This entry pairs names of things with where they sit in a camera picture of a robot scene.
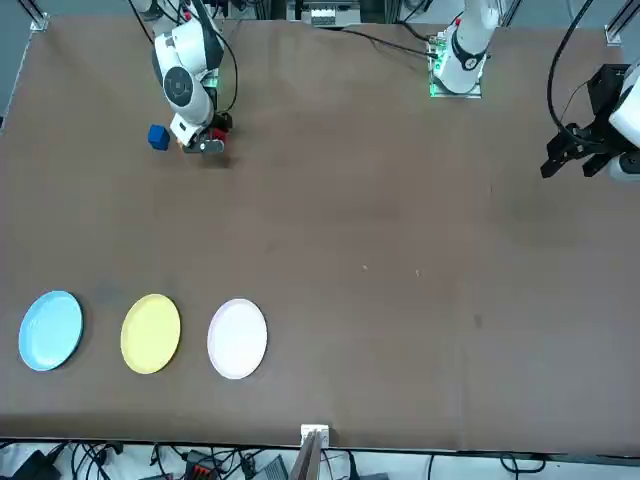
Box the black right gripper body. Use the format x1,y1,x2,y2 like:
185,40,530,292
208,112,235,136

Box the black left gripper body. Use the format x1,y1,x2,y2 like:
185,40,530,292
564,64,631,160

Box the blue cube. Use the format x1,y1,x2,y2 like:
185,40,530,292
148,124,171,151

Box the white plate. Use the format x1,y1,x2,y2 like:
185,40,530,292
206,298,269,380

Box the yellow plate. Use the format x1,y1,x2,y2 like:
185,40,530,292
120,293,182,375

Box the light blue plate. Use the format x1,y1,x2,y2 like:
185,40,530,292
18,289,84,372

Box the red and black device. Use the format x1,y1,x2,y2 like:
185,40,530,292
184,448,214,476

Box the dark power supply box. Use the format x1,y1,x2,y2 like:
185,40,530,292
259,455,287,480

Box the black power adapter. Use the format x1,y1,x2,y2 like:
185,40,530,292
9,449,57,480

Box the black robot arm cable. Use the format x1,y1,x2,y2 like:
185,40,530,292
546,0,597,132
189,0,239,117

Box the aluminium frame profile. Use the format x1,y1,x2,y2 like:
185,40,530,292
29,0,51,32
604,0,639,46

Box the long black table cable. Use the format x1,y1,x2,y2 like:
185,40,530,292
319,24,434,56

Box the aluminium camera post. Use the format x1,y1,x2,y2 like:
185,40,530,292
289,423,331,480

